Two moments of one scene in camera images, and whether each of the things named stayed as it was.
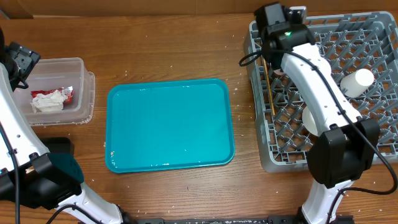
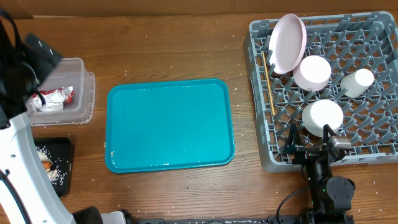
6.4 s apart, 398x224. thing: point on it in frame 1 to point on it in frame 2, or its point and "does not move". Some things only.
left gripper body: x=20 y=61 to x=41 y=63
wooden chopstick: x=265 y=66 does not move
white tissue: x=49 y=102 does not move
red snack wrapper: x=68 y=91 does not move
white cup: x=356 y=83 does not move
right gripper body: x=268 y=58 to x=305 y=154
